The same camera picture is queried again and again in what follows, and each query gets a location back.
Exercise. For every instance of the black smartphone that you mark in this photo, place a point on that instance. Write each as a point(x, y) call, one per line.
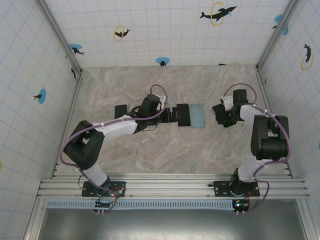
point(183, 117)
point(120, 111)
point(217, 112)

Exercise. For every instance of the light teal phone case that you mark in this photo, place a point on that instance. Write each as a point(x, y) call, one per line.
point(197, 117)

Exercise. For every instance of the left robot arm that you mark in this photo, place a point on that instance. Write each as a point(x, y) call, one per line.
point(115, 127)

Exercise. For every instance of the black smartphone in teal case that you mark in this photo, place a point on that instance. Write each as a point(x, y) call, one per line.
point(120, 111)
point(217, 112)

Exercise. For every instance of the small black controller board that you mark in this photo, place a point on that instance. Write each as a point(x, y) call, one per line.
point(103, 205)
point(241, 205)

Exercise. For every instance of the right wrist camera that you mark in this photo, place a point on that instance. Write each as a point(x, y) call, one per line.
point(227, 103)

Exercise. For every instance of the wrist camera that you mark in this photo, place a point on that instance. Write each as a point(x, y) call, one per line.
point(163, 100)
point(227, 103)

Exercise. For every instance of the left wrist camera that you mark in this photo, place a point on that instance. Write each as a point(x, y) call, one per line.
point(163, 100)

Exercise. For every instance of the aluminium side rail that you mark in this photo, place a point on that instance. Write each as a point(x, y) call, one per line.
point(73, 107)
point(265, 90)

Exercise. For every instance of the aluminium mounting rail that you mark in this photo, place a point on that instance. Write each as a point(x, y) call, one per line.
point(170, 187)

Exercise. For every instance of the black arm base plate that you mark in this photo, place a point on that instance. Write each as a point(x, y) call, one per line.
point(220, 191)
point(87, 193)

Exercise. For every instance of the aluminium corner post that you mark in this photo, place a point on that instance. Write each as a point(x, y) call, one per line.
point(275, 33)
point(60, 35)

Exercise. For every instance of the aluminium frame leg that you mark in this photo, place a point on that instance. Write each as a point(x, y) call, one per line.
point(33, 220)
point(303, 220)

